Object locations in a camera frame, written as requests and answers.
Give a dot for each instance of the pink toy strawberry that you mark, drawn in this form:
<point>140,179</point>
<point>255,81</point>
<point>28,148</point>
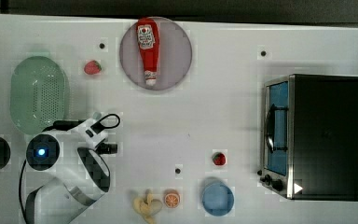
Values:
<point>92,68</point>

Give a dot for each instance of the grey round plate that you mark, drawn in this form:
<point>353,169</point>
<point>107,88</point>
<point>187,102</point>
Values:
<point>175,55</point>

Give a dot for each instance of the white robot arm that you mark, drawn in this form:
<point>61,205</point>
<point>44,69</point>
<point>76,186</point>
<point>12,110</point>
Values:
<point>71,153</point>

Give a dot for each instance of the red toy strawberry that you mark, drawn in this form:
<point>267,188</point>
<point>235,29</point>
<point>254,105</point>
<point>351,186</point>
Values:
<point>219,159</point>

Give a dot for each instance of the red plush ketchup bottle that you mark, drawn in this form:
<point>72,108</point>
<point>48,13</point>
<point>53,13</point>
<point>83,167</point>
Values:
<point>148,44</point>

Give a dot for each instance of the green perforated colander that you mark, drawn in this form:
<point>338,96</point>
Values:
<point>38,94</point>

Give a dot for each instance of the blue bowl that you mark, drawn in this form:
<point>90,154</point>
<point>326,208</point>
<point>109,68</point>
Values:
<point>216,197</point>

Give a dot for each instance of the silver toaster oven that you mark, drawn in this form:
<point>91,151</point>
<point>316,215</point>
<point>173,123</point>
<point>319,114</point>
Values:
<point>310,137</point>

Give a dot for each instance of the orange slice toy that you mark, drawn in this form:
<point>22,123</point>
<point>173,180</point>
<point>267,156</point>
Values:
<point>172,198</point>

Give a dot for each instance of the peeled toy banana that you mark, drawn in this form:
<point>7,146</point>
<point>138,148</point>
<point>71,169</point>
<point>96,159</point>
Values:
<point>147,207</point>

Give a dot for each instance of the green mug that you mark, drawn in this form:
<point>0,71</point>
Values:
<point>97,115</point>

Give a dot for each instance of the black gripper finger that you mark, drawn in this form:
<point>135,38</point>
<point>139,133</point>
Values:
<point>104,148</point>

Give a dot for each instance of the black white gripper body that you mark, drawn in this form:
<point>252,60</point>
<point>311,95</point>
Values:
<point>91,132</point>

